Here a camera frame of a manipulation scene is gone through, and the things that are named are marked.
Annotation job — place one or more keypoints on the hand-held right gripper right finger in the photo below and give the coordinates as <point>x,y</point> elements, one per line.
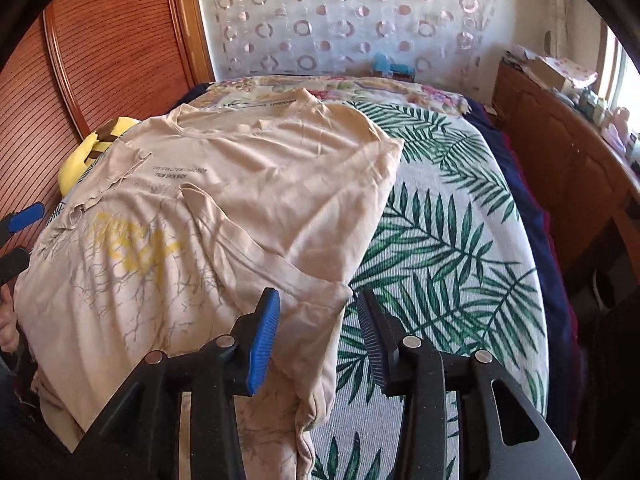
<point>372,340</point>

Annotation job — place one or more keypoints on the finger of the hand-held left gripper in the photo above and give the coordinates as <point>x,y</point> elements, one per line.
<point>15,262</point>
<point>27,216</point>

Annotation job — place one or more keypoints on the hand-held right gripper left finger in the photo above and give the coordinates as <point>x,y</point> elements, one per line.
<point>264,340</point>

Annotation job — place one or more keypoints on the beige printed t-shirt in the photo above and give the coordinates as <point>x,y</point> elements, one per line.
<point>225,185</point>

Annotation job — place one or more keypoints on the person's left hand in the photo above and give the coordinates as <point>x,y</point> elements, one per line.
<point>7,330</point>

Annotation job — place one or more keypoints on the yellow striped plush toy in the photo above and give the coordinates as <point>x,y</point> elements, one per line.
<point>80,165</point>

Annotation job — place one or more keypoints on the green leaf print blanket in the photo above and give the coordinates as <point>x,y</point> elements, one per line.
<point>450,260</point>

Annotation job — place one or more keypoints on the person's dark trousers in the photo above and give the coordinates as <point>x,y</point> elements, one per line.
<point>25,435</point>

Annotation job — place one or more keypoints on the wooden slatted wardrobe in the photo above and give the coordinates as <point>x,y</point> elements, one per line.
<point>120,40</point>

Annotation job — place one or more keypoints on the navy blue bed sheet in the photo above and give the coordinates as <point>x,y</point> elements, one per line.
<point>530,200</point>

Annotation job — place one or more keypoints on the floral pillow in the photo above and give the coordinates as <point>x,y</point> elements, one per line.
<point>350,87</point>

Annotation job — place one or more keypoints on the wooden side cabinet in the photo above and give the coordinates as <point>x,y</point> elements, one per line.
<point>560,150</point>

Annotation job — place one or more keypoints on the blue plastic toy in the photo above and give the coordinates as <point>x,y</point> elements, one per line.
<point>387,66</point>

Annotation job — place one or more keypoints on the cardboard box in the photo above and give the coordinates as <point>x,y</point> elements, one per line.
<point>542,76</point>

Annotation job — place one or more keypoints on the sheer circle pattern curtain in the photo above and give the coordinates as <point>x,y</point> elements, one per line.
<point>350,20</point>

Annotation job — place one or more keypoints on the pink dotted wrapping paper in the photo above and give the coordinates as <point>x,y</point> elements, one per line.
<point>575,71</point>

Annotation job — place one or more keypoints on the bright window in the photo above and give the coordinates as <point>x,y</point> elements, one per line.
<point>622,80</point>

